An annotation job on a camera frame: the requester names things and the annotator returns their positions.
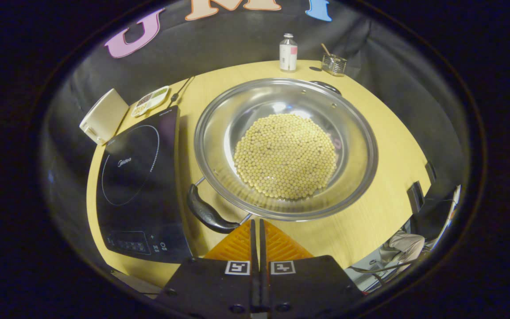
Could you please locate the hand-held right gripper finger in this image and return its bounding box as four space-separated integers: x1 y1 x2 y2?
155 219 260 319
260 219 364 317

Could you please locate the black induction cooktop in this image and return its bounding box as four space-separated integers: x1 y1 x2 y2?
96 105 193 264

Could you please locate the steel pot with black handles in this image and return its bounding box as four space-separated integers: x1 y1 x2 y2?
187 78 379 234

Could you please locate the pile of yellow soybeans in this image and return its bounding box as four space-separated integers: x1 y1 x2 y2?
234 114 337 200

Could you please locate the white divided dish of beans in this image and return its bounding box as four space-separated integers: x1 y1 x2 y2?
131 86 170 117

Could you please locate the clear bottle with white label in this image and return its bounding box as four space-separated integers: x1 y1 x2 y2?
279 33 298 72

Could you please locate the white toaster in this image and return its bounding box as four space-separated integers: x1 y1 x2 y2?
79 89 129 145

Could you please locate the black power cable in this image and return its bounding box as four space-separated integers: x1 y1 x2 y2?
169 76 196 105

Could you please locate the wire utensil holder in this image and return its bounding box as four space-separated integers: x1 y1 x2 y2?
321 53 348 77

